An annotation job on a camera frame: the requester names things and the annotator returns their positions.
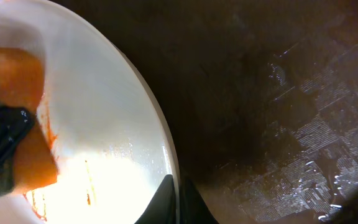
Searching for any large brown serving tray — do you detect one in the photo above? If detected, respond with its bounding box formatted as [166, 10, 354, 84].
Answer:
[62, 0, 358, 223]

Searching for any green and orange sponge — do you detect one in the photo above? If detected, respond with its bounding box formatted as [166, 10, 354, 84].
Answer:
[0, 48, 58, 197]

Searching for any white plate tray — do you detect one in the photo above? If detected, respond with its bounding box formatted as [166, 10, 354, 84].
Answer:
[0, 1, 177, 223]

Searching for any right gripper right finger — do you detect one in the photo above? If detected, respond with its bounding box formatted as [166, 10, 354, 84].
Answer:
[180, 177, 219, 224]

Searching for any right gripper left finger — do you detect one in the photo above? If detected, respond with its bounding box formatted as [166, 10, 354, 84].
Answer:
[135, 174, 176, 224]

